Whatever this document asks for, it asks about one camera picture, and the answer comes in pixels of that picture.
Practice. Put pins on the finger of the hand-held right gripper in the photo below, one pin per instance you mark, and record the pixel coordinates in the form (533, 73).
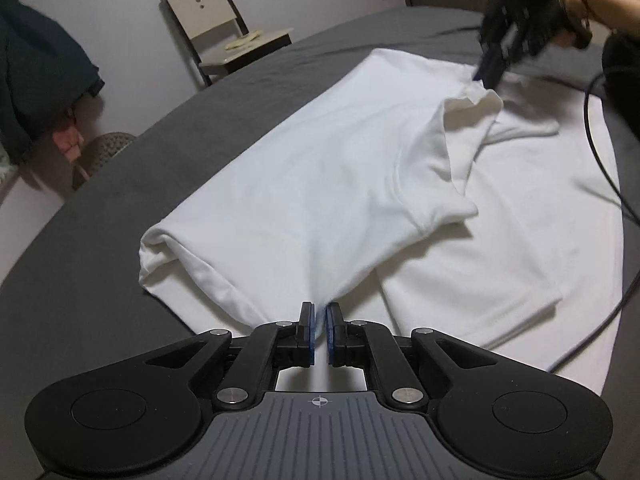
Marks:
(490, 67)

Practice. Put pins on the woven basket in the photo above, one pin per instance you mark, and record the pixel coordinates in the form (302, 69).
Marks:
(105, 152)

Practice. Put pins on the dark blue jacket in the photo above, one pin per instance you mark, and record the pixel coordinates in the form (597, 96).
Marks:
(35, 70)

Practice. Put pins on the beige chair with black frame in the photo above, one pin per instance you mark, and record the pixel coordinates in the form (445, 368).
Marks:
(210, 15)

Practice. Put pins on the white t-shirt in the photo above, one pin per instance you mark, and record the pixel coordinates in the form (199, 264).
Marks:
(325, 185)

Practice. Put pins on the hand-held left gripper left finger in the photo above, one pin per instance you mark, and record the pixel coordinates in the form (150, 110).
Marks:
(311, 337)

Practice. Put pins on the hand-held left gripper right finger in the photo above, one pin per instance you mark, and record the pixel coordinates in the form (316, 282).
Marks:
(331, 337)

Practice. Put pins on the person's dark clothing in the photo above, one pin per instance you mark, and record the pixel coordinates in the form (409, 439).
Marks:
(625, 80)

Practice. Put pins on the person's right forearm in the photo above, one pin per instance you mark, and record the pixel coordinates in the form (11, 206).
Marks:
(610, 7)

